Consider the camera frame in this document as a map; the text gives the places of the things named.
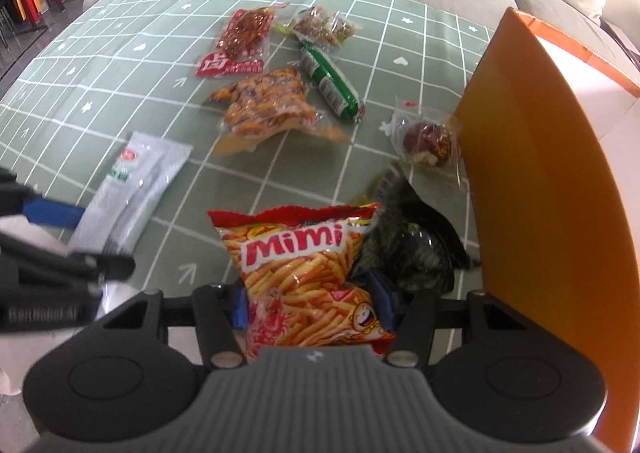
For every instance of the silver sachet packet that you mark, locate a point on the silver sachet packet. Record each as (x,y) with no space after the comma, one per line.
(135,183)

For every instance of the red date packet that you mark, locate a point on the red date packet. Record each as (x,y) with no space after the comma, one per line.
(430,140)

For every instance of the red braised meat packet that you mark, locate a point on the red braised meat packet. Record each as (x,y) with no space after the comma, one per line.
(245,33)

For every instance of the red orange chip bag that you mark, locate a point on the red orange chip bag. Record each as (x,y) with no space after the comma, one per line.
(295,273)

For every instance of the orange brown snack packet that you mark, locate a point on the orange brown snack packet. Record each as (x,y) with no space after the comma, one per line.
(265,103)

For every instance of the clear nut snack packet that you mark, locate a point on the clear nut snack packet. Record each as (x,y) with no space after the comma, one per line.
(320,25)

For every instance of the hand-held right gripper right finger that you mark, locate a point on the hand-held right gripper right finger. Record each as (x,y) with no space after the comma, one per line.
(382,300)

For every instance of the orange cardboard box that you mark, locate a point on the orange cardboard box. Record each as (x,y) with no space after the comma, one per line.
(525,183)

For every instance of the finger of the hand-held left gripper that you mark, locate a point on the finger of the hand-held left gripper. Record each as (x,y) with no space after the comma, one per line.
(107,266)
(55,214)

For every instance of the dark seaweed packet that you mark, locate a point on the dark seaweed packet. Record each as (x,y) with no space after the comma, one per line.
(410,243)

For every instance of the green sausage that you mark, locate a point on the green sausage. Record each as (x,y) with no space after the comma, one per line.
(330,80)

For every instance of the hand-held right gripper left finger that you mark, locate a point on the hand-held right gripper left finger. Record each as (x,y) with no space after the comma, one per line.
(240,309)

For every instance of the green grid tablecloth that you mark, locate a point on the green grid tablecloth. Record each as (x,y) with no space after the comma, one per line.
(100,58)

